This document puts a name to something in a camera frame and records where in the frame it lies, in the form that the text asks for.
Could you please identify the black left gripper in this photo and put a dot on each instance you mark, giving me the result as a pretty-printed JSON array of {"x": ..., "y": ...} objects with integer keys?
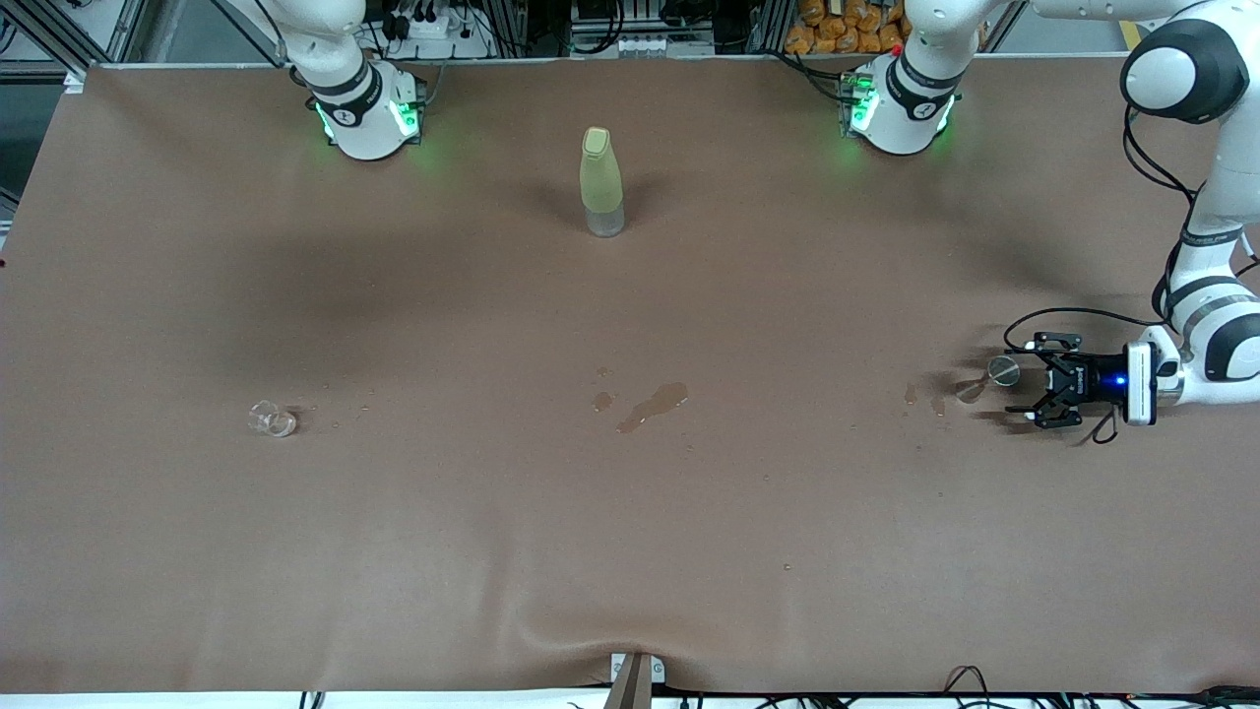
[{"x": 1091, "y": 382}]

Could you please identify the metal double jigger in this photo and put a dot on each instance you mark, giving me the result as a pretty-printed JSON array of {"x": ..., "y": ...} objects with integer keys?
[{"x": 1003, "y": 370}]

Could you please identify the clear glass beaker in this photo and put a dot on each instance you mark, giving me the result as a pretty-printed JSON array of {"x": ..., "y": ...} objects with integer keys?
[{"x": 279, "y": 423}]

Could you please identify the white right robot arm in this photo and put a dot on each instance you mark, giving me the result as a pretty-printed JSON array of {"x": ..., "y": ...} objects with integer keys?
[{"x": 359, "y": 133}]

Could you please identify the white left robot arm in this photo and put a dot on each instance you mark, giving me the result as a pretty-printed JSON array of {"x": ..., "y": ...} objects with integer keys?
[{"x": 901, "y": 118}]

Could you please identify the large brown liquid puddle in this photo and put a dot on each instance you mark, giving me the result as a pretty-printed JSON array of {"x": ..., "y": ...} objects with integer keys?
[{"x": 655, "y": 404}]

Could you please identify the orange packets pile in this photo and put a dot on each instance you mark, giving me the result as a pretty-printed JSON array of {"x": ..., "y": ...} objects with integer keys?
[{"x": 847, "y": 30}]

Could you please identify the brown table mat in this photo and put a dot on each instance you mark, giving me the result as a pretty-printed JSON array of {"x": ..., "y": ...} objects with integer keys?
[{"x": 630, "y": 542}]

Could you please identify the green bottle with clear base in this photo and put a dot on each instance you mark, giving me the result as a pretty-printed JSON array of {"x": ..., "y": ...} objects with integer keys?
[{"x": 600, "y": 182}]

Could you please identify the white terminal strip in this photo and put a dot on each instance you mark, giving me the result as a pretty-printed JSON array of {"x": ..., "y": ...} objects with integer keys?
[{"x": 645, "y": 45}]

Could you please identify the black electronics box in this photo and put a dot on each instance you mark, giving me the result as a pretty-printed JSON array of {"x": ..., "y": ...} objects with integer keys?
[{"x": 640, "y": 15}]

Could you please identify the white power strip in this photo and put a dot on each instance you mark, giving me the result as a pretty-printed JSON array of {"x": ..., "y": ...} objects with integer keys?
[{"x": 423, "y": 25}]

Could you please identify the metal mount bracket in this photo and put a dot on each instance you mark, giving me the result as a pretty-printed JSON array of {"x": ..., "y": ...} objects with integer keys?
[{"x": 635, "y": 679}]

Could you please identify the white corner bracket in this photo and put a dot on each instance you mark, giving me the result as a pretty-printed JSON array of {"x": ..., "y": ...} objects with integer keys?
[{"x": 74, "y": 81}]

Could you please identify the aluminium frame post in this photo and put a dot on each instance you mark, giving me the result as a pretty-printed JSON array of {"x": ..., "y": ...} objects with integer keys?
[{"x": 54, "y": 44}]

